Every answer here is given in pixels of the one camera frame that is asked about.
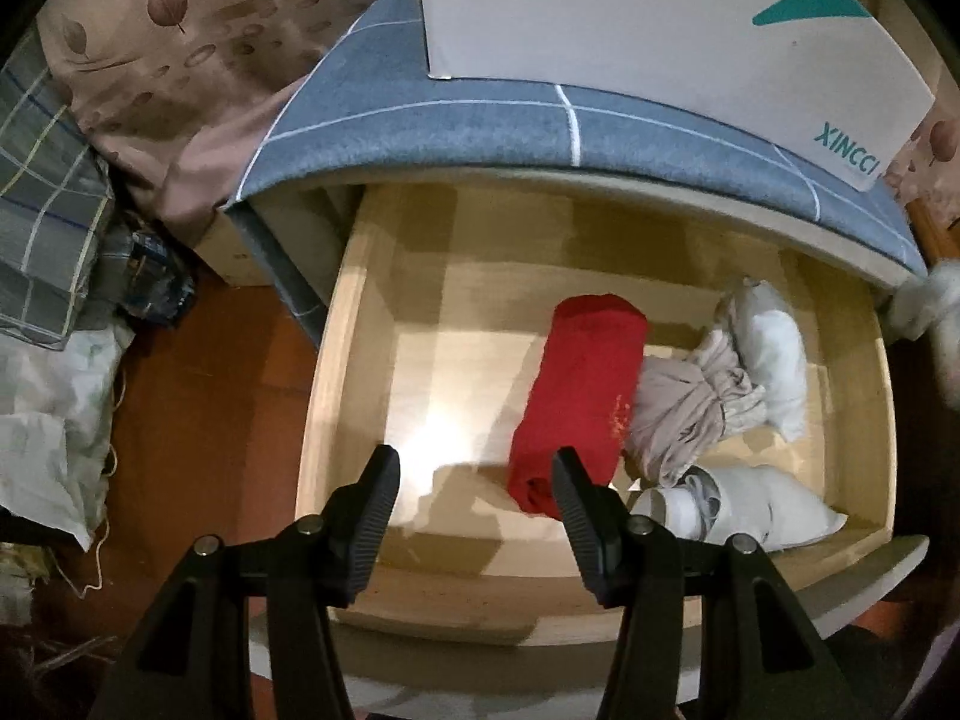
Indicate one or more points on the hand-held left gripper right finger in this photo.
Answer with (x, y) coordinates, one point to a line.
(585, 525)

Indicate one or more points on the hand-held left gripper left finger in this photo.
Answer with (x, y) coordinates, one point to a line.
(371, 517)

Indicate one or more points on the red underwear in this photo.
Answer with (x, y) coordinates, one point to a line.
(585, 375)

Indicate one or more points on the beige patterned underwear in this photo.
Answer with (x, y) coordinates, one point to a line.
(690, 405)

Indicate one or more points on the wooden drawer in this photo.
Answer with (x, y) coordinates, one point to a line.
(420, 360)

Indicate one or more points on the large white underwear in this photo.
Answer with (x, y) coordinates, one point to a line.
(780, 510)

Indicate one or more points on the white underwear with grey band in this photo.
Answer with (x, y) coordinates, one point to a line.
(776, 360)

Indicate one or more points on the white underwear with pink lace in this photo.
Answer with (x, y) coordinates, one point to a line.
(930, 307)

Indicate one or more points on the white cardboard box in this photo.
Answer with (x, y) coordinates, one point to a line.
(600, 15)

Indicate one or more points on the dark crinkled plastic packaging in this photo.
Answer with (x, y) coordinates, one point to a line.
(150, 277)

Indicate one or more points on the white plastic bag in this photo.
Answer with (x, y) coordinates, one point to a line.
(52, 427)

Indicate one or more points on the blue grid cloth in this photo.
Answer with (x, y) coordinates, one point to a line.
(450, 120)

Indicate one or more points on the grey plaid cloth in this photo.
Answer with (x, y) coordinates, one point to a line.
(52, 225)

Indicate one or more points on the leaf print blanket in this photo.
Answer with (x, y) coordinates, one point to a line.
(187, 52)

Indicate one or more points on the wooden bed frame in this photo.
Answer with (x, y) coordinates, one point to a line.
(937, 225)

